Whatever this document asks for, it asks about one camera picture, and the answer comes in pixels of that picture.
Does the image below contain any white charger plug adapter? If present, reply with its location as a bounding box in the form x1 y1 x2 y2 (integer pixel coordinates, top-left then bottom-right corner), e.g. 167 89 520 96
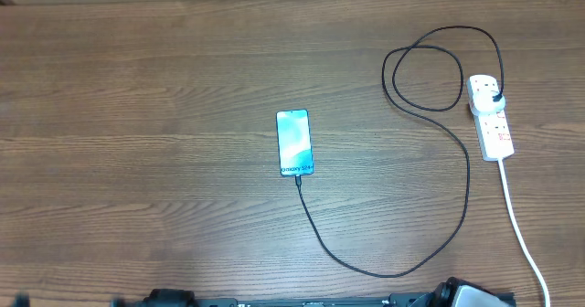
469 90 506 116

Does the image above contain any white power strip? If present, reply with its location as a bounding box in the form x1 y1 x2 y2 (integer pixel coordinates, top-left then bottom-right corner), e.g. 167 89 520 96
466 74 515 162

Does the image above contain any blue Samsung Galaxy smartphone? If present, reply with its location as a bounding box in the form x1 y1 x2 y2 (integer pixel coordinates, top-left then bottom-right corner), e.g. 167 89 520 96
276 109 314 176

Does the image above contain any white power strip cord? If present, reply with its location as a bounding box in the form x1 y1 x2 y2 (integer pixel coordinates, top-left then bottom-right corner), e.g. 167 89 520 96
496 158 552 307

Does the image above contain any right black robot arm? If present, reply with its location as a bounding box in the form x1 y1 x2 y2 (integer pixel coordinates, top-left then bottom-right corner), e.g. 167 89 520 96
430 277 508 307

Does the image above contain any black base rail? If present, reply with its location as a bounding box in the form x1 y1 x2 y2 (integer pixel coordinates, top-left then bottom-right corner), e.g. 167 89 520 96
109 288 517 307

